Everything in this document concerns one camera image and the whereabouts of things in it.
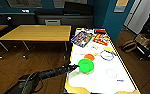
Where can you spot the green plastic bowl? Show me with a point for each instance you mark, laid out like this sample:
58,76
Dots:
86,65

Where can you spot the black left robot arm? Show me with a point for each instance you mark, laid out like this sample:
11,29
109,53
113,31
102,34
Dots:
34,81

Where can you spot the small orange bowl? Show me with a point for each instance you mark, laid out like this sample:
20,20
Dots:
89,57

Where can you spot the blue rimmed white bowl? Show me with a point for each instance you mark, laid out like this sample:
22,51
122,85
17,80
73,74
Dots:
102,56

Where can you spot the colourful items pile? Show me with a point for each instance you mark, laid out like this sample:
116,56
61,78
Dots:
81,37

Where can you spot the red orange snack box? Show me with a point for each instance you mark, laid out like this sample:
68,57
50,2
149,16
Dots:
100,39

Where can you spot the wooden office table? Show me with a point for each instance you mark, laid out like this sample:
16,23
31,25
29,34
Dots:
37,32

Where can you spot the grey low cabinet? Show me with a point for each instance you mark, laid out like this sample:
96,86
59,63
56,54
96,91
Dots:
62,20

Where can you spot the brown bag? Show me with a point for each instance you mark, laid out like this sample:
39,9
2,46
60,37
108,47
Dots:
128,45

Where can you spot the cardboard box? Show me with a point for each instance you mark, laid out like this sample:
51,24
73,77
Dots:
143,40

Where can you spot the yellow wall sign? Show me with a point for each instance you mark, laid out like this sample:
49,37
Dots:
121,4

